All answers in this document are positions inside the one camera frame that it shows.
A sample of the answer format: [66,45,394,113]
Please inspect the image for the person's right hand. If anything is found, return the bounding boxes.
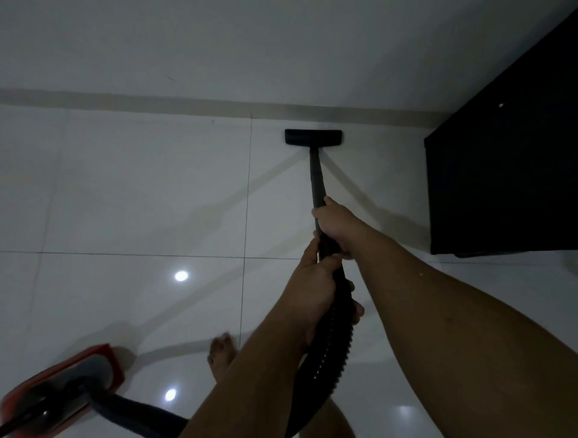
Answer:
[311,195,376,261]

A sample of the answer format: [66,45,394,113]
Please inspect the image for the person's left hand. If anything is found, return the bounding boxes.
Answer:
[276,236,365,349]

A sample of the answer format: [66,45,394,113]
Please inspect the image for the black vacuum wand tube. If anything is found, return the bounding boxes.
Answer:
[309,147,345,267]

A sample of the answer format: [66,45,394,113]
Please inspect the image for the person's left forearm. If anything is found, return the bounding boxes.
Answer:
[179,309,312,438]

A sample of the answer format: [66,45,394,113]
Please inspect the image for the person's right forearm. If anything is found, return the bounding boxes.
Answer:
[350,225,578,438]

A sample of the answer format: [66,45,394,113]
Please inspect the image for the black vacuum floor nozzle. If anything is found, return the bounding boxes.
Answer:
[284,128,343,148]

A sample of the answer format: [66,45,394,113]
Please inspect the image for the person's foot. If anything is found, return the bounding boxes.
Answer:
[207,332,238,385]

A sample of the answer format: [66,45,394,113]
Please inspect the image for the person's leg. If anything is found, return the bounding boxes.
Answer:
[298,398,357,438]

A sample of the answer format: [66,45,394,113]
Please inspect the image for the black cabinet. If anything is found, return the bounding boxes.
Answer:
[424,8,578,259]

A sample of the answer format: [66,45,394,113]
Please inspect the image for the red vacuum cleaner body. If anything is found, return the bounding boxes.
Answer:
[0,343,125,438]

